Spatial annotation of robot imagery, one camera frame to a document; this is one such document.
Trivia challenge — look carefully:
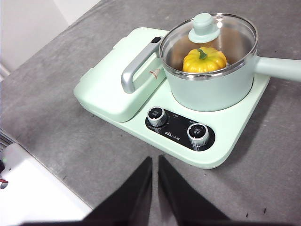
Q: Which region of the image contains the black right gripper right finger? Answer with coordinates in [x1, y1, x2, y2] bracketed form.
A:
[158, 154, 231, 226]

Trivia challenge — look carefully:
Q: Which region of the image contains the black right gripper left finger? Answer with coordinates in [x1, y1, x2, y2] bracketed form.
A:
[82, 156, 153, 226]

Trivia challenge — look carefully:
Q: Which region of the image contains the yellow pumpkin with green stem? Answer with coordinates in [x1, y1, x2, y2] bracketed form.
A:
[182, 46, 228, 73]

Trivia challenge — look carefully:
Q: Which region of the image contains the glass lid with green knob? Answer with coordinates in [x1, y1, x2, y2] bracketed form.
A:
[158, 13, 259, 77]

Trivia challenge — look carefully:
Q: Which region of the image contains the silver control knob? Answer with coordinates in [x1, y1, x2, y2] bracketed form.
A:
[187, 123, 209, 147]
[147, 107, 167, 127]

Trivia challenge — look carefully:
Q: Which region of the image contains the black control panel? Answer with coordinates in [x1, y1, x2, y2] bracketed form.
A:
[145, 107, 216, 152]

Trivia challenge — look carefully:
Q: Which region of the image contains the mint green cooker base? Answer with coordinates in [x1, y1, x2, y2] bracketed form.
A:
[73, 27, 271, 170]

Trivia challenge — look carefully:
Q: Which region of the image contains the mint green griddle cover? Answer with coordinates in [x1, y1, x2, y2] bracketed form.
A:
[73, 27, 170, 123]

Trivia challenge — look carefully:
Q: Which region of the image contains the mint green pot with handle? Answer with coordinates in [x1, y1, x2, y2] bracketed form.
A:
[158, 13, 301, 113]

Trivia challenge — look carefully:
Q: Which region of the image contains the silver griddle cover handle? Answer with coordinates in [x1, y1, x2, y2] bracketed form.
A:
[120, 36, 165, 94]

